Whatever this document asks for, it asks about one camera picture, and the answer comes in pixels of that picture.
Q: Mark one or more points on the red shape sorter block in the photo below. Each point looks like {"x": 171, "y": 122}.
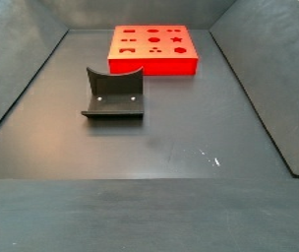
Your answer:
{"x": 159, "y": 48}

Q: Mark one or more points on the black curved holder bracket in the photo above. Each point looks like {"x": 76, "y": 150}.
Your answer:
{"x": 115, "y": 88}

